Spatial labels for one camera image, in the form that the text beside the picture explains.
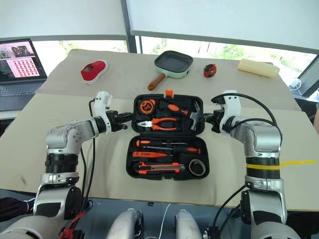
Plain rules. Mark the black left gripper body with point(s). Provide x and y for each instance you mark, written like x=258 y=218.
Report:
x=113 y=120

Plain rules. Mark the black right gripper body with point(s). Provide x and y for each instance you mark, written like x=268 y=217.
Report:
x=218 y=119

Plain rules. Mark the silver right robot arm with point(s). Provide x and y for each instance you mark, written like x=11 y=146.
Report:
x=264 y=139

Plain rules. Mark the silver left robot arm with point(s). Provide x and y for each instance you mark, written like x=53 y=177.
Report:
x=72 y=132

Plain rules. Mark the black plastic tool case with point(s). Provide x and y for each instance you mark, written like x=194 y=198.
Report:
x=172 y=135

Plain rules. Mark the orange black tape measure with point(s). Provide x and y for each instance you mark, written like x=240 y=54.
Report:
x=147 y=106

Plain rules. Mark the orange test pen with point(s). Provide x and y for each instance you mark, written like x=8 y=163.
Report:
x=147 y=154

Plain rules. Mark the red black tape measure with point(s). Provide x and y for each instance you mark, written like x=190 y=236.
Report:
x=209 y=71

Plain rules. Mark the black electrical tape roll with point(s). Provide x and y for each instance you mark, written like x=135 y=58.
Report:
x=190 y=167

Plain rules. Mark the red white shoe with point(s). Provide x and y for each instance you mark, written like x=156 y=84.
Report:
x=93 y=72

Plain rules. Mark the orange black utility knife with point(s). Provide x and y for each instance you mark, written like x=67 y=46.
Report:
x=159 y=167

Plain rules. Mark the cream yellow foam block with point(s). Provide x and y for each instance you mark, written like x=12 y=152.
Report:
x=258 y=67

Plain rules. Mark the yellow plastic strip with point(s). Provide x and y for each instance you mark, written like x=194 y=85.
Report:
x=299 y=162

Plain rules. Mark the white roller blind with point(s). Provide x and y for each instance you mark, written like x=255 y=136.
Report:
x=62 y=17
x=224 y=20

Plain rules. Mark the silver rounded robot leg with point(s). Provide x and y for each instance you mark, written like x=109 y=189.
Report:
x=124 y=224
x=187 y=225

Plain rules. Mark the open laptop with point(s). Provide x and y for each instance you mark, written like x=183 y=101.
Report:
x=20 y=62

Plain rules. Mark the dark cloth bundle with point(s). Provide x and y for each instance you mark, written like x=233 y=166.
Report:
x=12 y=207

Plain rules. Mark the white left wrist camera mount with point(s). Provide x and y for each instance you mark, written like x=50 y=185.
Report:
x=101 y=107

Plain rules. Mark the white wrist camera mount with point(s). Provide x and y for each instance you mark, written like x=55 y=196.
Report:
x=101 y=107
x=233 y=104

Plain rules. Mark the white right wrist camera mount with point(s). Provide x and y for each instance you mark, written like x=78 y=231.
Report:
x=233 y=104

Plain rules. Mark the dark window frame post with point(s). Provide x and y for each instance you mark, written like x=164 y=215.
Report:
x=132 y=46

